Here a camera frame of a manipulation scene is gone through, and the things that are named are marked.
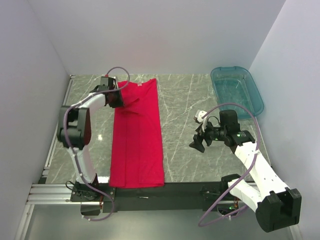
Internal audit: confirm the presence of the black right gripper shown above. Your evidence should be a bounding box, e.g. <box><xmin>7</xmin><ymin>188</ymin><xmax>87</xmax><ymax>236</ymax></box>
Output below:
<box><xmin>188</xmin><ymin>119</ymin><xmax>227</xmax><ymax>153</ymax></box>

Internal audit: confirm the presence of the teal plastic basin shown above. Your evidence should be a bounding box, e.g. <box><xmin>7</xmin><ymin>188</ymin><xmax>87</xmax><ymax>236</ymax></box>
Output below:
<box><xmin>210</xmin><ymin>66</ymin><xmax>265</xmax><ymax>117</ymax></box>

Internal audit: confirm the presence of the red t shirt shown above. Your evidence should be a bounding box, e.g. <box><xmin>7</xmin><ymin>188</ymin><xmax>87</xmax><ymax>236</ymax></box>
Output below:
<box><xmin>109</xmin><ymin>78</ymin><xmax>165</xmax><ymax>189</ymax></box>

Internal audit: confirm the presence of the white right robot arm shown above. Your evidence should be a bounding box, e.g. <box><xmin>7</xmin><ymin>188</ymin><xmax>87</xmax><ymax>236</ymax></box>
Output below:
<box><xmin>189</xmin><ymin>110</ymin><xmax>302</xmax><ymax>233</ymax></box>

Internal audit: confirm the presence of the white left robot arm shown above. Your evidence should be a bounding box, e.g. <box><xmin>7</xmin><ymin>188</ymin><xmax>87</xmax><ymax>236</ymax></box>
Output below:
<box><xmin>56</xmin><ymin>75</ymin><xmax>124</xmax><ymax>202</ymax></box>

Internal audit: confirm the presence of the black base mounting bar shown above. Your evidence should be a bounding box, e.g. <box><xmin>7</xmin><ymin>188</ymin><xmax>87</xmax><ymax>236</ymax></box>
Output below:
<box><xmin>70</xmin><ymin>181</ymin><xmax>227</xmax><ymax>216</ymax></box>

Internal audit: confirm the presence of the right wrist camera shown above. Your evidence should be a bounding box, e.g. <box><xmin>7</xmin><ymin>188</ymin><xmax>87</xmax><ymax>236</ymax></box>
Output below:
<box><xmin>193</xmin><ymin>109</ymin><xmax>209</xmax><ymax>132</ymax></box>

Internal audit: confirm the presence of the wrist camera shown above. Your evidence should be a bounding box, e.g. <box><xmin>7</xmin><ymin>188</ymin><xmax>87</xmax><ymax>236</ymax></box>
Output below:
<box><xmin>104</xmin><ymin>73</ymin><xmax>118</xmax><ymax>83</ymax></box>
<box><xmin>193</xmin><ymin>109</ymin><xmax>209</xmax><ymax>132</ymax></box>

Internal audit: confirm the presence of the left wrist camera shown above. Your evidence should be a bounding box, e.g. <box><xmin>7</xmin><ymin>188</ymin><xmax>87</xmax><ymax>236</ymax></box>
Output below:
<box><xmin>104</xmin><ymin>73</ymin><xmax>118</xmax><ymax>83</ymax></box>

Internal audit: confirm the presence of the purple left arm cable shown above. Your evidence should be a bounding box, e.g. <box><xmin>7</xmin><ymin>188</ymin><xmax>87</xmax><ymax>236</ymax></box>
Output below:
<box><xmin>63</xmin><ymin>66</ymin><xmax>131</xmax><ymax>223</ymax></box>

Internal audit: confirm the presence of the left aluminium side rail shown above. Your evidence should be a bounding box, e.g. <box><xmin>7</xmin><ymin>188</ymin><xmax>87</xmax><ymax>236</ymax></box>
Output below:
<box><xmin>41</xmin><ymin>74</ymin><xmax>75</xmax><ymax>178</ymax></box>

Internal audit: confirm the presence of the aluminium frame rail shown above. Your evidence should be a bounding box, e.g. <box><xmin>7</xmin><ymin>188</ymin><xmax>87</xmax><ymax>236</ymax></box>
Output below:
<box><xmin>26</xmin><ymin>181</ymin><xmax>76</xmax><ymax>206</ymax></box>

